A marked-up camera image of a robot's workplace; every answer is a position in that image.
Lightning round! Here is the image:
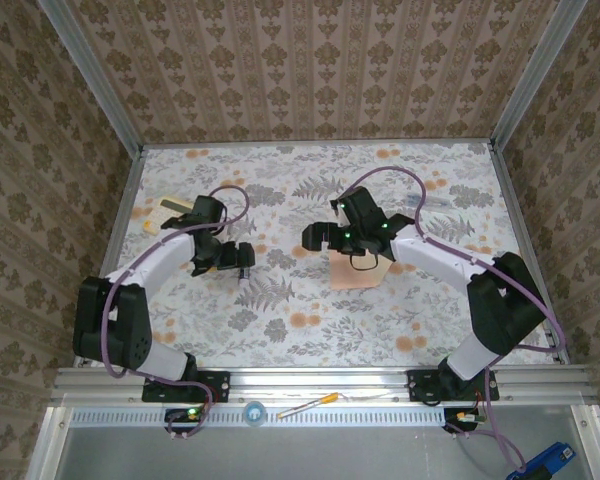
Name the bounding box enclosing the yellow calculator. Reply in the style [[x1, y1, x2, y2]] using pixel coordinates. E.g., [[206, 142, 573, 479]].
[[143, 196, 194, 237]]

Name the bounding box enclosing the floral patterned tablecloth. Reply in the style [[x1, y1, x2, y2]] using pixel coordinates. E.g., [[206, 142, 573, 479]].
[[90, 142, 557, 370]]

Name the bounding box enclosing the black board with green light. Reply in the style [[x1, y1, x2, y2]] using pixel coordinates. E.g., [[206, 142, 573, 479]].
[[164, 405, 204, 435]]

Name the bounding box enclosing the blue white round cap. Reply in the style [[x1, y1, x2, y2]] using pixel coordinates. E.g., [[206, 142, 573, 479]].
[[243, 400, 268, 426]]

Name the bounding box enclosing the orange and white pen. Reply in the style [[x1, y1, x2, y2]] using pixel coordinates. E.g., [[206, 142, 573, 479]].
[[276, 392, 340, 420]]

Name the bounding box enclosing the grey metal shelf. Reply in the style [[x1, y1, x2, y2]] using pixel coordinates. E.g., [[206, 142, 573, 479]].
[[27, 404, 600, 480]]

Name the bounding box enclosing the black board with coloured connectors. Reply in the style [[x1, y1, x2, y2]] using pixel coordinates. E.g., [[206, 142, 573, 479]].
[[442, 407, 484, 435]]

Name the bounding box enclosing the blue plastic device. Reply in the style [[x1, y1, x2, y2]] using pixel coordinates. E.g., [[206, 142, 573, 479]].
[[505, 441, 577, 480]]

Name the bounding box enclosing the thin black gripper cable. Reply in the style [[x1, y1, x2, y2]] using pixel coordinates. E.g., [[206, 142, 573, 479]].
[[347, 243, 382, 274]]

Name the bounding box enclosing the aluminium table edge rail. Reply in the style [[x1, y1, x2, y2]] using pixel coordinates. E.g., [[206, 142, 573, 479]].
[[140, 139, 495, 150], [74, 144, 146, 369], [488, 142, 572, 366]]

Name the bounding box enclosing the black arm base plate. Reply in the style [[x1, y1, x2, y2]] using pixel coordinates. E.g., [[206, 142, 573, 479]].
[[406, 368, 500, 404], [141, 370, 231, 404]]

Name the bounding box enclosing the wide aluminium frame rail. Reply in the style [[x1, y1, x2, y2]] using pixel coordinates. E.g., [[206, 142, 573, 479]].
[[49, 365, 597, 407]]

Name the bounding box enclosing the slotted grey cable duct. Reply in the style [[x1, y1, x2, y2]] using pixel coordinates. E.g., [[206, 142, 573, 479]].
[[68, 407, 446, 427]]

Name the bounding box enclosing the aluminium frame post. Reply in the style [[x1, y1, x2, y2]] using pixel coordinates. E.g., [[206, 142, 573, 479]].
[[489, 0, 590, 147], [35, 0, 145, 157]]

